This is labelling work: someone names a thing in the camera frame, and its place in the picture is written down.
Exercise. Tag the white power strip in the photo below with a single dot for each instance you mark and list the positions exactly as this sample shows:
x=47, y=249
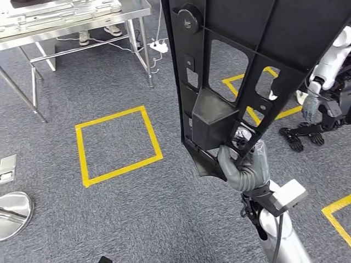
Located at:
x=158, y=46

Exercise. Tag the person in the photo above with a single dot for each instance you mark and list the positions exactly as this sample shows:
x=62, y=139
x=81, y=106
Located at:
x=301, y=98

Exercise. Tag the white humanoid robot arm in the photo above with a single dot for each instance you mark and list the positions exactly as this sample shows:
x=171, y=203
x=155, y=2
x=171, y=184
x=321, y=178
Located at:
x=329, y=61

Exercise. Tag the black humanoid robot foot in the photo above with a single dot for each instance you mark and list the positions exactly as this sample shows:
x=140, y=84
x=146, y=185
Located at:
x=315, y=137
x=292, y=139

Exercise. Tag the stamped silver metal plate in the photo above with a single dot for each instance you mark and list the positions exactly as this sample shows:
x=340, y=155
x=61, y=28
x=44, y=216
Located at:
x=54, y=16

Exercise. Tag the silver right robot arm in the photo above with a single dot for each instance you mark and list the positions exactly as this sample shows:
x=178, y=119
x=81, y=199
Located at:
x=290, y=247

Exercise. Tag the yellow floor tape square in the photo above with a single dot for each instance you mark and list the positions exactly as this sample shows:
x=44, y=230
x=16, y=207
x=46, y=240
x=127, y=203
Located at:
x=290, y=111
x=81, y=156
x=337, y=206

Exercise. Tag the black plastic panel part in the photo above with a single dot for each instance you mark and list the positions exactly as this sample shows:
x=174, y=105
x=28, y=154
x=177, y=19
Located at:
x=274, y=25

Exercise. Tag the steel floor socket box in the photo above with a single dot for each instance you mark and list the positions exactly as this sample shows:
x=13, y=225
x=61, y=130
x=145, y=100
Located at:
x=7, y=168

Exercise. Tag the chrome stanchion post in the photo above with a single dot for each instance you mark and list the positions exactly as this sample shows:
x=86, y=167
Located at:
x=13, y=217

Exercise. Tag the black humanoid robot body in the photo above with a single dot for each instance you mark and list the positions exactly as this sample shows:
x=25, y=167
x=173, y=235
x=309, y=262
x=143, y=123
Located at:
x=337, y=105

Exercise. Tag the white humanoid robot's grey hand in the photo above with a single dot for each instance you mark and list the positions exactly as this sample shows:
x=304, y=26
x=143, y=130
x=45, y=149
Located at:
x=310, y=109

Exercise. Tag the stainless steel workbench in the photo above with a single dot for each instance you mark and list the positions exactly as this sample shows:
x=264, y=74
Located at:
x=134, y=7

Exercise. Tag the black robot left foot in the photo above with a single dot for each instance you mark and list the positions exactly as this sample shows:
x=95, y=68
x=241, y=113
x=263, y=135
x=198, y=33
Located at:
x=106, y=260

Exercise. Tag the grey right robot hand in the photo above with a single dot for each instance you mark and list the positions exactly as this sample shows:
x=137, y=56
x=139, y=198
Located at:
x=252, y=178

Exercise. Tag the person's foot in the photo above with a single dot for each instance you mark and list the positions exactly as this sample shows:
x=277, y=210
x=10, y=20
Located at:
x=113, y=30
x=84, y=38

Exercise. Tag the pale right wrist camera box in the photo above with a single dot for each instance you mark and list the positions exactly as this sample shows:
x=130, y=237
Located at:
x=290, y=194

